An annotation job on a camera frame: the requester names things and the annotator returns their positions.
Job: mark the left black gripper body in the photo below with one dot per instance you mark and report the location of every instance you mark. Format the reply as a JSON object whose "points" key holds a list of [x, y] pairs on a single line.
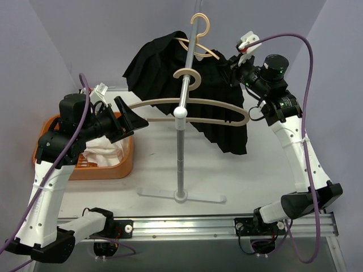
{"points": [[117, 131]]}

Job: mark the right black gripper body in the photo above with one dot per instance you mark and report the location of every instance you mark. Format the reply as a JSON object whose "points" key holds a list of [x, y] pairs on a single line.
{"points": [[234, 67]]}

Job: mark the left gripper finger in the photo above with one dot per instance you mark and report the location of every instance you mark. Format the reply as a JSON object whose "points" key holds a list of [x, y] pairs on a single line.
{"points": [[126, 114], [139, 123]]}

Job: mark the white pleated skirt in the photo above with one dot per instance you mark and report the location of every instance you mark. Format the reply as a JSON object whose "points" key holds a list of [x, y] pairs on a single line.
{"points": [[104, 153]]}

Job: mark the beige wooden hanger front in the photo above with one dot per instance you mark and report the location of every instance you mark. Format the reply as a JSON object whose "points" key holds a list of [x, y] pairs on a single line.
{"points": [[197, 110]]}

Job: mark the black garment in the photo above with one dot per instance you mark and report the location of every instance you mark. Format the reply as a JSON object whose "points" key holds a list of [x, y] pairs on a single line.
{"points": [[150, 76]]}

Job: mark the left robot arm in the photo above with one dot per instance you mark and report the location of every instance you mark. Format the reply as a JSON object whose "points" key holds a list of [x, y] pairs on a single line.
{"points": [[58, 150]]}

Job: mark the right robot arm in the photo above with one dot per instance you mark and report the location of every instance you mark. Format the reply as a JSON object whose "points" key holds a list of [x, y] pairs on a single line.
{"points": [[283, 115]]}

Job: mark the silver clothes rack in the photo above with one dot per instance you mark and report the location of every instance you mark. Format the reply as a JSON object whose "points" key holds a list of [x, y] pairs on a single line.
{"points": [[191, 79]]}

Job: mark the orange plastic basket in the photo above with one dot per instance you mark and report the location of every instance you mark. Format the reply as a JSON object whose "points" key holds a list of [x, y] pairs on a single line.
{"points": [[90, 171]]}

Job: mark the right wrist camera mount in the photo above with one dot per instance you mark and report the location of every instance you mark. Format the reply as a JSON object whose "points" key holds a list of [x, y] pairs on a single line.
{"points": [[247, 52]]}

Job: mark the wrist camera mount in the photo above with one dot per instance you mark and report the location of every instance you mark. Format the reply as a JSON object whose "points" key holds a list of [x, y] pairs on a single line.
{"points": [[97, 94], [247, 52]]}

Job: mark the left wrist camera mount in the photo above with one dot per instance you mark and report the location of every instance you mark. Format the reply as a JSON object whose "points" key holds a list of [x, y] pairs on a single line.
{"points": [[97, 94]]}

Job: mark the aluminium mounting rail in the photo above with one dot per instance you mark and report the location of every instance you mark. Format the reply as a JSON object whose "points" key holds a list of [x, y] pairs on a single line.
{"points": [[220, 227]]}

